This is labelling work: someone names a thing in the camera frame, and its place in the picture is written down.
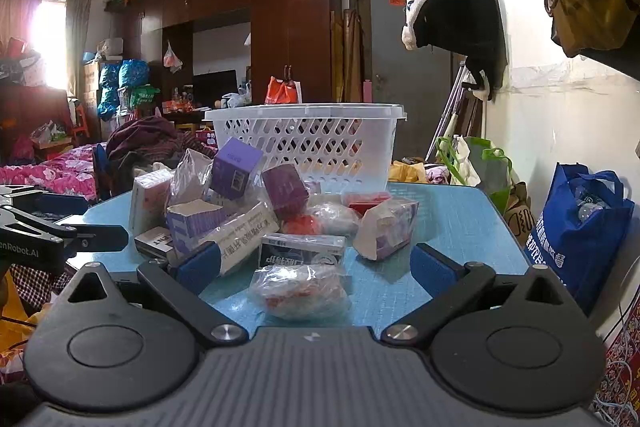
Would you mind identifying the red patterned carpet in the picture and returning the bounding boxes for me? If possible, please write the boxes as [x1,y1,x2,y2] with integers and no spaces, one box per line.
[591,314,640,427]

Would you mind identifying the pink white box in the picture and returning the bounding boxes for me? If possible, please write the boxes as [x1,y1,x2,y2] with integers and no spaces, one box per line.
[129,169,174,236]

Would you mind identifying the yellow cloth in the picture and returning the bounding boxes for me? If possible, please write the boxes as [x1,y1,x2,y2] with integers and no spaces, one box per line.
[389,160,427,184]

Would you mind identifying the green white shopping bag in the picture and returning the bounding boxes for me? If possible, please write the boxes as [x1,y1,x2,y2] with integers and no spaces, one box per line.
[434,135,514,214]

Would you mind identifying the grey curtain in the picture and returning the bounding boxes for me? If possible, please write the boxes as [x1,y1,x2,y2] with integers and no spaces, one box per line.
[65,0,94,98]

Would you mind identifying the wooden planks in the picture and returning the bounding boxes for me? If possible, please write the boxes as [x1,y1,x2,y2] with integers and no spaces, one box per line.
[330,9,364,104]

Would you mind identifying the red gift box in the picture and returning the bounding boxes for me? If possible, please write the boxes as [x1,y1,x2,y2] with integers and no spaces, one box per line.
[347,192,392,218]

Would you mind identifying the white hanging plastic bag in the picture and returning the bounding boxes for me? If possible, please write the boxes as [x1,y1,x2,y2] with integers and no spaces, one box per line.
[163,40,184,74]

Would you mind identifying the black television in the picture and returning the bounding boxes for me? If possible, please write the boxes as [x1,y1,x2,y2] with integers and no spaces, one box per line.
[192,69,239,102]

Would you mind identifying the purple cube box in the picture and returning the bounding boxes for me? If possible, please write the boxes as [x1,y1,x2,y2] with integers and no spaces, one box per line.
[261,164,310,222]
[210,138,264,200]

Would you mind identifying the purple white tissue pack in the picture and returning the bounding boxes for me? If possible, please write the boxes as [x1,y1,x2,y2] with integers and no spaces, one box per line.
[353,198,420,261]

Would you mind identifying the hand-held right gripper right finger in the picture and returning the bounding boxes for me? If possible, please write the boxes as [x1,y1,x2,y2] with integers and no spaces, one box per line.
[382,243,583,348]

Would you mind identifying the open purple white box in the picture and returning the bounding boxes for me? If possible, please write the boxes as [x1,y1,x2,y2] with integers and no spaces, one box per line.
[166,201,227,259]

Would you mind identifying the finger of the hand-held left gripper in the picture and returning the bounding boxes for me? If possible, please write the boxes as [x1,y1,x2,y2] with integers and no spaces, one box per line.
[0,206,130,254]
[0,185,90,222]

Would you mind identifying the grey door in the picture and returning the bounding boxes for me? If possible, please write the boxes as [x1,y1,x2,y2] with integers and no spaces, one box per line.
[367,0,455,160]

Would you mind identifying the pink floral bedding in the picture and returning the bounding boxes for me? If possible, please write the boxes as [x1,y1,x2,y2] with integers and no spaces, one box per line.
[0,144,101,204]

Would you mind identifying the clear bag with red item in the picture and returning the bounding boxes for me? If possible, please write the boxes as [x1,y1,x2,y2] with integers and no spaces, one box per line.
[248,264,352,321]

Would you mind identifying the blue shopping bag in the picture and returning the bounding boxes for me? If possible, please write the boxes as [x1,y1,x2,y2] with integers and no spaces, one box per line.
[524,163,636,314]

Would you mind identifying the metal crutches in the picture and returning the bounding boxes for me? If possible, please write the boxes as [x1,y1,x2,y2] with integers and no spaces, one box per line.
[425,61,478,160]

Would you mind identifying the empty clear plastic bag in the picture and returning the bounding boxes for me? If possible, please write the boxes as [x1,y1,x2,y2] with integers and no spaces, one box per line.
[169,149,214,208]

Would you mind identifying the dark wooden wardrobe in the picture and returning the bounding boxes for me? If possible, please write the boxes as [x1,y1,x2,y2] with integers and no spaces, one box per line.
[122,0,344,118]

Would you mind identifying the black white printed box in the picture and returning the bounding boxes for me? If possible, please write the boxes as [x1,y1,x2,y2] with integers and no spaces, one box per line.
[258,233,347,279]

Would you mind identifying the red tomato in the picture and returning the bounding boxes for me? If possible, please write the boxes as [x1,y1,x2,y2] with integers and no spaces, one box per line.
[281,214,320,237]

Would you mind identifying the orange plastic bag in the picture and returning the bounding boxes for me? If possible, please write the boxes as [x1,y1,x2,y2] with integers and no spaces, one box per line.
[265,76,304,106]

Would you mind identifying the brown paper bag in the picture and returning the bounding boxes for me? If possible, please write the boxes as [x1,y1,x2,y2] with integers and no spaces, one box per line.
[502,182,537,249]

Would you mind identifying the dark purple clothes pile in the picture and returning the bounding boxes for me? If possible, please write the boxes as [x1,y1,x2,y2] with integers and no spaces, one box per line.
[106,116,213,184]

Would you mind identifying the long white medicine box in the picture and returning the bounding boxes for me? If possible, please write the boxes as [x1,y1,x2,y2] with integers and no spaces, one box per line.
[200,202,281,276]

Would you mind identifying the blue plastic bags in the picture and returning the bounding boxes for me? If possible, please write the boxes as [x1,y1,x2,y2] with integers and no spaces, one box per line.
[97,59,152,122]

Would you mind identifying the white plastic basket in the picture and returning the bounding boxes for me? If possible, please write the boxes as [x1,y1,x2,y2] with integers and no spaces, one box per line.
[204,103,408,196]

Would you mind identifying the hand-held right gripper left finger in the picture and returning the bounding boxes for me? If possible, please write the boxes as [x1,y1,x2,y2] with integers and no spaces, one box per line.
[52,241,249,348]

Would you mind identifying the small black white box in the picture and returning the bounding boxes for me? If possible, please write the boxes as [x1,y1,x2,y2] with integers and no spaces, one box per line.
[134,227,176,261]

